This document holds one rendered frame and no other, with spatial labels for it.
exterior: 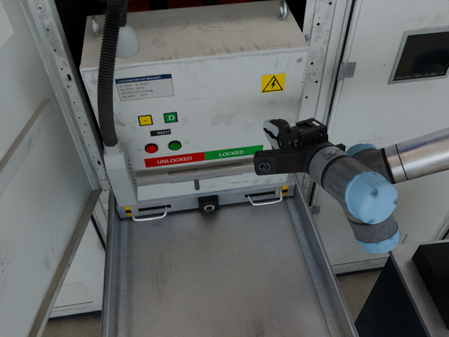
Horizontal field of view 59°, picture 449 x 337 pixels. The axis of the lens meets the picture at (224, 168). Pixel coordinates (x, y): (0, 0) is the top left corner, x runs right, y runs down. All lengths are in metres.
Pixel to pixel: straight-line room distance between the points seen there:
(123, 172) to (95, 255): 0.72
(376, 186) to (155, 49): 0.54
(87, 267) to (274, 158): 1.09
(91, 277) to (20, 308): 0.70
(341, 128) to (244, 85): 0.45
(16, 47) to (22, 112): 0.14
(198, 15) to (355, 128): 0.59
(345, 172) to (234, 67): 0.36
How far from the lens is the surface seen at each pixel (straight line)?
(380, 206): 0.67
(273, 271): 1.13
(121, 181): 0.96
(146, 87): 0.91
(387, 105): 1.30
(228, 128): 1.01
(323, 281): 1.13
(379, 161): 0.82
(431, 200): 1.79
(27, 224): 1.04
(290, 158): 0.77
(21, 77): 0.99
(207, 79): 0.91
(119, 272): 1.16
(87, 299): 1.92
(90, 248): 1.57
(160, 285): 1.12
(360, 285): 2.13
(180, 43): 0.93
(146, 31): 0.98
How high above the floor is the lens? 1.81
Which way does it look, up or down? 46 degrees down
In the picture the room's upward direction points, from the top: 2 degrees counter-clockwise
